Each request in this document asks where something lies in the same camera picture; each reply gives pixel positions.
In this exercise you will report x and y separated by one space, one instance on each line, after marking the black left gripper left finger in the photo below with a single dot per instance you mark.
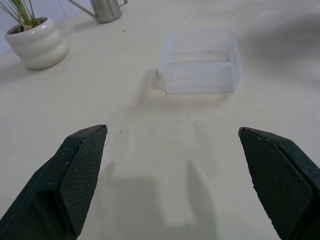
62 180

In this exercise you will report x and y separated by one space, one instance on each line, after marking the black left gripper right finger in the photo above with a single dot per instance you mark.
277 180

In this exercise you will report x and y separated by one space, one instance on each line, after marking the clear plastic container box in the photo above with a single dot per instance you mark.
200 67

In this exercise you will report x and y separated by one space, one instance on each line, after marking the white ribbed plant pot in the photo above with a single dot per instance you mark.
37 45

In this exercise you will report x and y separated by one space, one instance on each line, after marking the green grass plant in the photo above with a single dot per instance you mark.
21 12

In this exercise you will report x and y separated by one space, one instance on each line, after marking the stainless steel watering can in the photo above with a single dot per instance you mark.
107 10

